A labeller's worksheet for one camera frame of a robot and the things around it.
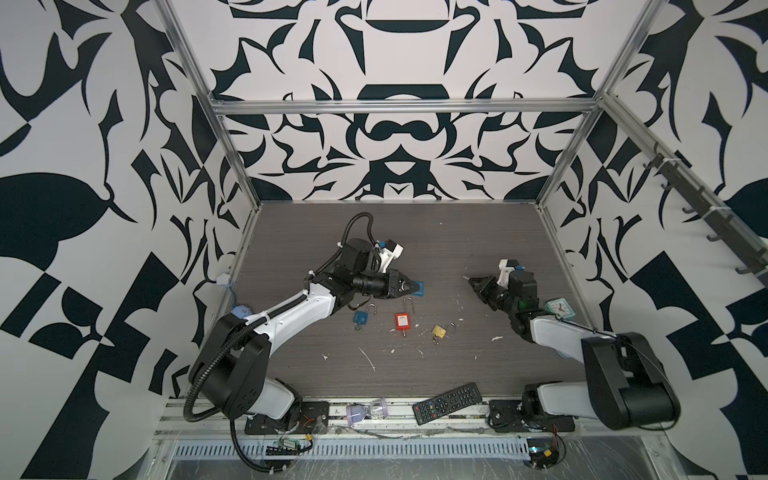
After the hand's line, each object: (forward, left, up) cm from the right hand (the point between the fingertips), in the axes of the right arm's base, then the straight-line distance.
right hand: (470, 276), depth 89 cm
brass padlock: (-13, +9, -10) cm, 18 cm away
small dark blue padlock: (-9, +32, -8) cm, 34 cm away
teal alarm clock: (-6, -28, -8) cm, 30 cm away
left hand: (-8, +16, +11) cm, 21 cm away
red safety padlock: (-10, +20, -8) cm, 23 cm away
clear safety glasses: (-33, +27, -8) cm, 43 cm away
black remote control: (-32, +10, -8) cm, 34 cm away
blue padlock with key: (-10, +16, +9) cm, 21 cm away
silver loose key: (+1, +1, -2) cm, 3 cm away
